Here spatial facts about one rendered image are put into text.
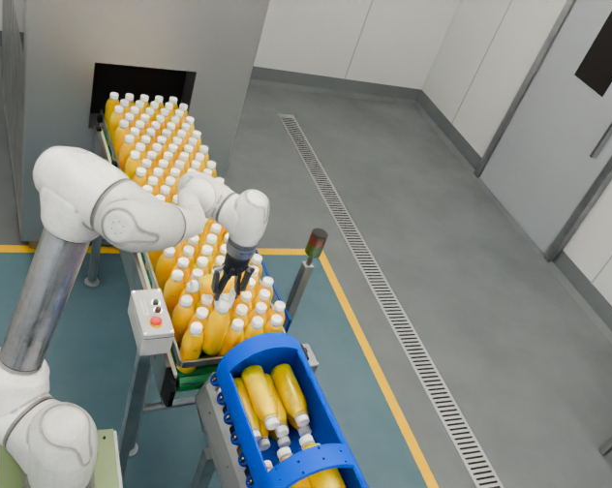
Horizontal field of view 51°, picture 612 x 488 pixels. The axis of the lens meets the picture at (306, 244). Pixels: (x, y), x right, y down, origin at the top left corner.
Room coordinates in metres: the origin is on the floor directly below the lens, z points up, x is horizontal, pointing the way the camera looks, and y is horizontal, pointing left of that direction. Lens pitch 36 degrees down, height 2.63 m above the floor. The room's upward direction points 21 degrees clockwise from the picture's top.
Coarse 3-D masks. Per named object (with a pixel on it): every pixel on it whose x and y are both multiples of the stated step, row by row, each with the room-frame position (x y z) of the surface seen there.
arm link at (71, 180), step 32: (64, 160) 1.04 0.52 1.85; (96, 160) 1.07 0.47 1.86; (64, 192) 1.00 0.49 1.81; (96, 192) 1.00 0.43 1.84; (64, 224) 0.98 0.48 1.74; (64, 256) 0.98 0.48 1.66; (32, 288) 0.95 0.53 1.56; (64, 288) 0.97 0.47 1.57; (32, 320) 0.93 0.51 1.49; (0, 352) 0.91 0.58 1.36; (32, 352) 0.91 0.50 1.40; (0, 384) 0.85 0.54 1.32; (32, 384) 0.89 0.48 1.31; (0, 416) 0.82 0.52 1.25
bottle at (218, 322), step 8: (216, 312) 1.48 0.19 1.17; (208, 320) 1.47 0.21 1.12; (216, 320) 1.46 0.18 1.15; (224, 320) 1.47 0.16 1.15; (208, 328) 1.46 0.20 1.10; (216, 328) 1.45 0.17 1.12; (224, 328) 1.47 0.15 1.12; (208, 336) 1.46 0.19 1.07; (216, 336) 1.45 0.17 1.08; (224, 336) 1.47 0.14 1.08; (208, 344) 1.45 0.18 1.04; (216, 344) 1.46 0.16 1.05; (208, 352) 1.45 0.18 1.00; (216, 352) 1.46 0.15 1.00
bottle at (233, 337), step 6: (228, 330) 1.52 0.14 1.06; (234, 330) 1.51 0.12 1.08; (240, 330) 1.52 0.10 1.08; (228, 336) 1.50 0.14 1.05; (234, 336) 1.50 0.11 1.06; (240, 336) 1.51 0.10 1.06; (228, 342) 1.50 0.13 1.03; (234, 342) 1.50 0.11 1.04; (240, 342) 1.51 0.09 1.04; (222, 348) 1.51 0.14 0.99; (228, 348) 1.50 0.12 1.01; (222, 354) 1.50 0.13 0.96
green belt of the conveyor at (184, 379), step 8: (112, 160) 2.44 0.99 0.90; (144, 264) 1.85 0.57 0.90; (176, 368) 1.43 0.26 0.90; (200, 368) 1.46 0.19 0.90; (208, 368) 1.47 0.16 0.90; (216, 368) 1.49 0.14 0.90; (184, 376) 1.41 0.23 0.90; (192, 376) 1.42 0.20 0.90; (200, 376) 1.43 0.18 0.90; (208, 376) 1.44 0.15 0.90; (176, 384) 1.40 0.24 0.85; (192, 384) 1.40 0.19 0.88; (200, 384) 1.41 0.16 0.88
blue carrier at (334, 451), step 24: (264, 336) 1.39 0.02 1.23; (288, 336) 1.43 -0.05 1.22; (240, 360) 1.30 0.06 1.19; (264, 360) 1.41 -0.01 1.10; (288, 360) 1.46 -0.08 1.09; (312, 384) 1.38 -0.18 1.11; (240, 408) 1.18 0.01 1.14; (312, 408) 1.34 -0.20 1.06; (240, 432) 1.13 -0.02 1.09; (312, 432) 1.28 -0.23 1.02; (336, 432) 1.16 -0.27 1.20; (264, 456) 1.18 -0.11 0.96; (312, 456) 1.04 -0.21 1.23; (336, 456) 1.07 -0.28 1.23; (264, 480) 0.99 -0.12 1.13; (288, 480) 0.98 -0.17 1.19; (360, 480) 1.04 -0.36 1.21
